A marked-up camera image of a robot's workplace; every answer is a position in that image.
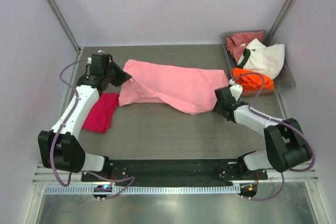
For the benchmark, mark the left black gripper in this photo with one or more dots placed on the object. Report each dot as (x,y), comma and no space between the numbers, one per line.
(123,76)

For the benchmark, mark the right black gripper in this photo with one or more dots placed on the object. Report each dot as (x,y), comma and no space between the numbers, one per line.
(217,108)

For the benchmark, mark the folded magenta t shirt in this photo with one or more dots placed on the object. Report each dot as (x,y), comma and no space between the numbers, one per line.
(100,116)

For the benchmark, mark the aluminium front rail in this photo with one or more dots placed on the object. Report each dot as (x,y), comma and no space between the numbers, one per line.
(46,176)

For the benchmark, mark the left aluminium frame post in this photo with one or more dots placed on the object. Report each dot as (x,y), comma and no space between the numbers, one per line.
(59,16)

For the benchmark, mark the aluminium frame post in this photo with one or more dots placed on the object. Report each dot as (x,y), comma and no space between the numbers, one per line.
(59,16)
(281,16)

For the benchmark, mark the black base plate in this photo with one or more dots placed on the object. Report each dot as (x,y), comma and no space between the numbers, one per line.
(179,172)

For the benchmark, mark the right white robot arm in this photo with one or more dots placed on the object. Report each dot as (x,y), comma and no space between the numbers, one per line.
(286,145)

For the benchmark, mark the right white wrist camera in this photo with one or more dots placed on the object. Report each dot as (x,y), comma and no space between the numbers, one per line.
(235,89)

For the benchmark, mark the grey plastic tray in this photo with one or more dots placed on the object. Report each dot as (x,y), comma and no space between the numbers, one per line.
(283,82)

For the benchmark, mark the right aluminium frame post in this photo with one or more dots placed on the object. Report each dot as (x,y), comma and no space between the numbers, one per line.
(281,16)

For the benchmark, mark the dusty rose t shirt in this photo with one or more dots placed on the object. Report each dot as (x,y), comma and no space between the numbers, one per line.
(236,43)

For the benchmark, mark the white slotted cable duct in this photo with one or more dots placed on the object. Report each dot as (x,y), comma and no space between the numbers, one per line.
(103,189)

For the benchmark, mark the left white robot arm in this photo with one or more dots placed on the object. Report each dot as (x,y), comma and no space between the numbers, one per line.
(59,147)

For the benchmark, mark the light pink t shirt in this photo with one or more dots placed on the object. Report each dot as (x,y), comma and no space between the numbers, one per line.
(189,90)

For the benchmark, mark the white t shirt green collar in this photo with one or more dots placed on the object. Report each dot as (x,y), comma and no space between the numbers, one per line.
(267,60)

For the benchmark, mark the orange t shirt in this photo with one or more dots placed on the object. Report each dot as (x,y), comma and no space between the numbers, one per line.
(252,81)

